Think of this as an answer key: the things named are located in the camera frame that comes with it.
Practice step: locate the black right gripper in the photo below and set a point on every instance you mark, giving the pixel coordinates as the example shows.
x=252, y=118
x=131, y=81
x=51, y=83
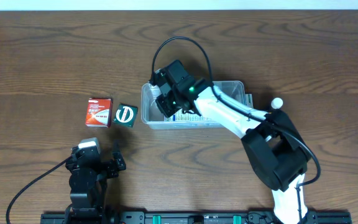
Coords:
x=165, y=106

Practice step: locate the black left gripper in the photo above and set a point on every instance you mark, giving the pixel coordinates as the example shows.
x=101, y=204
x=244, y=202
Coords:
x=103, y=165

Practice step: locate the blue cooling patch box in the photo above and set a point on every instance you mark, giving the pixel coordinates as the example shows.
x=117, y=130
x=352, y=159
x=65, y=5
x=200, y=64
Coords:
x=180, y=116

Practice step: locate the clear plastic container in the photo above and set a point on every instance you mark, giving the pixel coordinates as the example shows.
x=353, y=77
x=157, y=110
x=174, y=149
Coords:
x=152, y=116

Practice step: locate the red medicine box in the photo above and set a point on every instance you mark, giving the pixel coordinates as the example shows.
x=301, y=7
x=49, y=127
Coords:
x=98, y=113

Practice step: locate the white Panadol box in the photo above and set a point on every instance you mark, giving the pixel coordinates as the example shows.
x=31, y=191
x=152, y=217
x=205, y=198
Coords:
x=249, y=100

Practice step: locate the small white-capped bottle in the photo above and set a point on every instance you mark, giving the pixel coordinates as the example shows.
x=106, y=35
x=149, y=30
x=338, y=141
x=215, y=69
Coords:
x=276, y=103

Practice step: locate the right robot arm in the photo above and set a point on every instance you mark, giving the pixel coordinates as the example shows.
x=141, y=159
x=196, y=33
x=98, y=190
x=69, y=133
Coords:
x=275, y=150

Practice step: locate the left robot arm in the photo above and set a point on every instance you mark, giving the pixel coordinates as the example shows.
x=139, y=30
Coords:
x=88, y=183

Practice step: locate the green square box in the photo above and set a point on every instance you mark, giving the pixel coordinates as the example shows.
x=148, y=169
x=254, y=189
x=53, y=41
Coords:
x=125, y=115

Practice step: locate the black mounting rail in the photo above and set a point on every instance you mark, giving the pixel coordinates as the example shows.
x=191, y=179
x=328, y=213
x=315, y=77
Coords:
x=255, y=217

